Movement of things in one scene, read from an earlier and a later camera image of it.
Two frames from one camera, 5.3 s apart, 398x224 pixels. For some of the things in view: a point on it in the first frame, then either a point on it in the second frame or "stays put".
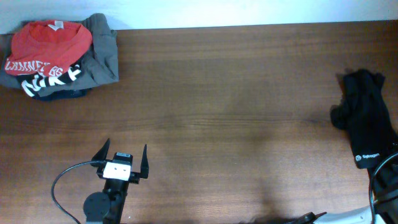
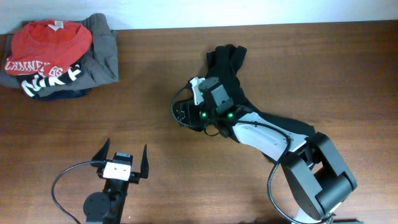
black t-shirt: (364, 112) to (224, 62)
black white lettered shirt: (32, 83) stays put
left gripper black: (101, 154) stays put
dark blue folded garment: (63, 94) stays put
